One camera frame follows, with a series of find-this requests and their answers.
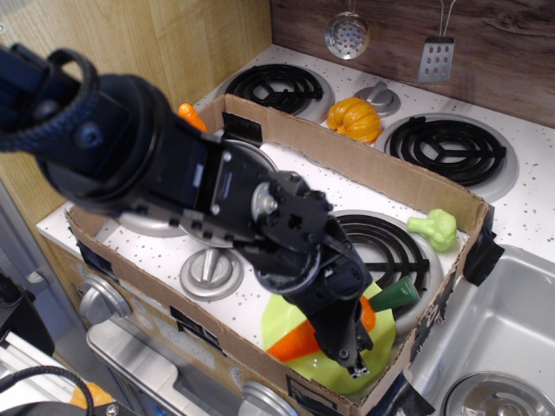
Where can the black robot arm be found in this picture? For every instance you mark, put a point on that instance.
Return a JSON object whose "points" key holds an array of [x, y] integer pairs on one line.
{"points": [[111, 144]]}

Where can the brown cardboard fence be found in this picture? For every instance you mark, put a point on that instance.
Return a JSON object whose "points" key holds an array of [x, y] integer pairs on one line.
{"points": [[221, 340]]}

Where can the silver front stove knob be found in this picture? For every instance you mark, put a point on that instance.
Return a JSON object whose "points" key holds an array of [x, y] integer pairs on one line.
{"points": [[211, 274]]}

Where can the back right black burner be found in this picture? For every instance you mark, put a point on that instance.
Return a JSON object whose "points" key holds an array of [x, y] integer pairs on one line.
{"points": [[459, 148]]}

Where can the orange toy pumpkin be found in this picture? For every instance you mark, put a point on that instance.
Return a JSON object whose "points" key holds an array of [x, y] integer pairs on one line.
{"points": [[356, 119]]}

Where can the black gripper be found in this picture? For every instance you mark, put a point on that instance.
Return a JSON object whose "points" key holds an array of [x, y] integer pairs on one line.
{"points": [[328, 295]]}

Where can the orange cloth scrap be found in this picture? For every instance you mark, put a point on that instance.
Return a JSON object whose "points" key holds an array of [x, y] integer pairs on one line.
{"points": [[99, 396]]}

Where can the orange toy carrot tip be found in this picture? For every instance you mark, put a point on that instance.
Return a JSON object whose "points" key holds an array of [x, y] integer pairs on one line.
{"points": [[188, 113]]}

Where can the silver oven door handle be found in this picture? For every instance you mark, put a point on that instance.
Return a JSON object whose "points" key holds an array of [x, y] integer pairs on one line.
{"points": [[148, 371]]}

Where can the light green plastic plate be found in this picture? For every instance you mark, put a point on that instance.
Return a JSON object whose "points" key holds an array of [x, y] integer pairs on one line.
{"points": [[319, 368]]}

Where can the metal skimmer ladle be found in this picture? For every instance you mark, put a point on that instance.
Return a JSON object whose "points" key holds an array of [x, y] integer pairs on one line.
{"points": [[347, 34]]}

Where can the silver stove knob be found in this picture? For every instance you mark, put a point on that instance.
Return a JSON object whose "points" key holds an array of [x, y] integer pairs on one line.
{"points": [[211, 274], [384, 100]]}

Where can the silver back stove knob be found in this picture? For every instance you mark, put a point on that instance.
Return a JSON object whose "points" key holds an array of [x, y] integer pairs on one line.
{"points": [[384, 100]]}

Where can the silver oven dial right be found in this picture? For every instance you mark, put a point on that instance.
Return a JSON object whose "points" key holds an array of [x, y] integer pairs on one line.
{"points": [[260, 400]]}

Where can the small steel pot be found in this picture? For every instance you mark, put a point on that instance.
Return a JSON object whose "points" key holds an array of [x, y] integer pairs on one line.
{"points": [[208, 237]]}

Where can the silver oven dial left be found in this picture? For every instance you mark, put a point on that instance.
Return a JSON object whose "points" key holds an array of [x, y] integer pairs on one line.
{"points": [[101, 301]]}

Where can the silver oven dial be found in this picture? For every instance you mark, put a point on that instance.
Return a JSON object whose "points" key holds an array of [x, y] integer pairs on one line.
{"points": [[260, 400], [101, 301]]}

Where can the silver sink basin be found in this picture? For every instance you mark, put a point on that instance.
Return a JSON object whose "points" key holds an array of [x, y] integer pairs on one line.
{"points": [[494, 352]]}

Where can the orange toy carrot green top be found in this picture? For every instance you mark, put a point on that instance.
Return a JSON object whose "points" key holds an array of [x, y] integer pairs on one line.
{"points": [[289, 336]]}

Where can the green toy broccoli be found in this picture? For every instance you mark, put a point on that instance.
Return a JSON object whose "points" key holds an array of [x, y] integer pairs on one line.
{"points": [[438, 227]]}

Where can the front left black burner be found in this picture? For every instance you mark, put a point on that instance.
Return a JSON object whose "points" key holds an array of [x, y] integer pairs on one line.
{"points": [[149, 227]]}

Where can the metal slotted spatula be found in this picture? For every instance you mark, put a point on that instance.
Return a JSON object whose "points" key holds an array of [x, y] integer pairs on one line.
{"points": [[438, 51]]}

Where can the front right black burner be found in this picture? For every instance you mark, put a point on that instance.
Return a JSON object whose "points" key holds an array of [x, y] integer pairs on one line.
{"points": [[390, 252]]}

